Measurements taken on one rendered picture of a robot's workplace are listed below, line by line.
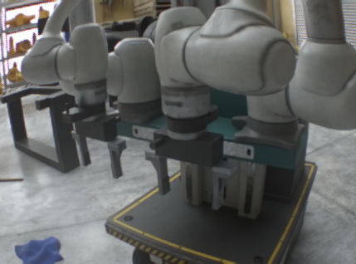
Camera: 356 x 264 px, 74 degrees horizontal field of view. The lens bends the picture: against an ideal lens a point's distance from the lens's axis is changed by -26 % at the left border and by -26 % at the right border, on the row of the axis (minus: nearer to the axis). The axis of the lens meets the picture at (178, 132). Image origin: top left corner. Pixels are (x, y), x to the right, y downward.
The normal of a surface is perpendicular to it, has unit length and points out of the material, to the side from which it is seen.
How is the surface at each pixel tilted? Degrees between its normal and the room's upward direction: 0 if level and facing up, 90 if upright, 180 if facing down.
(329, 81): 91
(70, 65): 94
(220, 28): 60
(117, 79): 91
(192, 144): 90
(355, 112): 100
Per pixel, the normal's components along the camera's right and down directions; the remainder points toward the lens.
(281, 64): 0.50, 0.40
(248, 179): -0.55, 0.31
